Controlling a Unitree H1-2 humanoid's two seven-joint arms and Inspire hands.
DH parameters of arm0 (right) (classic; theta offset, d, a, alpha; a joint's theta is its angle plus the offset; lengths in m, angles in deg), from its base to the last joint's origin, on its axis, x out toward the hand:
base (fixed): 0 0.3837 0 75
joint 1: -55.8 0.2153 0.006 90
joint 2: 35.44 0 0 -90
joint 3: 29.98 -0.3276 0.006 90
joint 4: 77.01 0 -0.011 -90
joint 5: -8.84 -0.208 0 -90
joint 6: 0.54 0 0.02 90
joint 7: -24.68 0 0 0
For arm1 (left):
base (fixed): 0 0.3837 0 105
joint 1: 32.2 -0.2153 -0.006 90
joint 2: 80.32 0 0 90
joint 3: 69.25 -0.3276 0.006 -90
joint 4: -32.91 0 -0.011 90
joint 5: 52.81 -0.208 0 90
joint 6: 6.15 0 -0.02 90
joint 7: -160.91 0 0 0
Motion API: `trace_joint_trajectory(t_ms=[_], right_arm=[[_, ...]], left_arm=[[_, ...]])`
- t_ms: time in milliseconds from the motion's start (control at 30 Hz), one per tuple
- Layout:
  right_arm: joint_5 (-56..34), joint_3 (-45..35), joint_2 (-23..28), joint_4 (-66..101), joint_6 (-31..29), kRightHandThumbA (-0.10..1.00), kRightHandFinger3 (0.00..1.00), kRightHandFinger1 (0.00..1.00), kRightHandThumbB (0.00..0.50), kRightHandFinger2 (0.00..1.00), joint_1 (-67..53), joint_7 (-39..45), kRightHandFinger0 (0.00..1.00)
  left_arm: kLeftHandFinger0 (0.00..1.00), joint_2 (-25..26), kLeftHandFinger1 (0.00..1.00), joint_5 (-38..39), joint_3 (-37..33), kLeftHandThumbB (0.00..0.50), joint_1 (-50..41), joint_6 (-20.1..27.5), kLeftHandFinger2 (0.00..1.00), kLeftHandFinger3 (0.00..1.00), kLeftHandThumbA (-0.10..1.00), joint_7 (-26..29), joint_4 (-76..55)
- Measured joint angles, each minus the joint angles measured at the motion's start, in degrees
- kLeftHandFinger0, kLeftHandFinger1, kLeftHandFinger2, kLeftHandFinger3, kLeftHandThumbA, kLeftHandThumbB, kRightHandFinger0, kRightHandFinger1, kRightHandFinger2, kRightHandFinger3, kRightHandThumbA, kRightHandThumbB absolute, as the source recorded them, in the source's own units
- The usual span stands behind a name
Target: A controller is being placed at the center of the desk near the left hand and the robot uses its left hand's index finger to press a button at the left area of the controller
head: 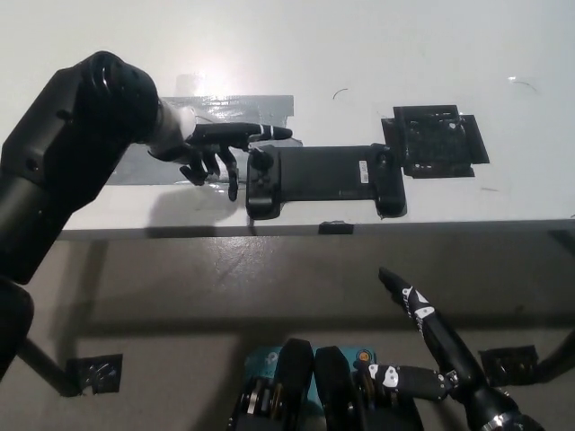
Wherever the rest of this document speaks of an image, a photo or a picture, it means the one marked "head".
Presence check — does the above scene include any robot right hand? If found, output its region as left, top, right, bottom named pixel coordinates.
left=354, top=267, right=491, bottom=406

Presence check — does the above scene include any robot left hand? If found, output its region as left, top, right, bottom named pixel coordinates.
left=177, top=122, right=293, bottom=202

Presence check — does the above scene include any black game controller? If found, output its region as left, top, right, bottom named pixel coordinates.
left=244, top=142, right=408, bottom=221

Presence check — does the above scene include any black table leg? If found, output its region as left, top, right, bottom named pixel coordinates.
left=20, top=336, right=76, bottom=399
left=536, top=326, right=575, bottom=385

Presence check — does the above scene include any teal cardboard box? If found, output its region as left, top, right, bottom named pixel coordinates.
left=245, top=346, right=376, bottom=412

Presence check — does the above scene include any black tape square patch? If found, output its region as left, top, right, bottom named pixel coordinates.
left=380, top=104, right=490, bottom=180

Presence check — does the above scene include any grey duct tape patch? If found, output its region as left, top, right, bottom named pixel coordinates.
left=111, top=93, right=306, bottom=186

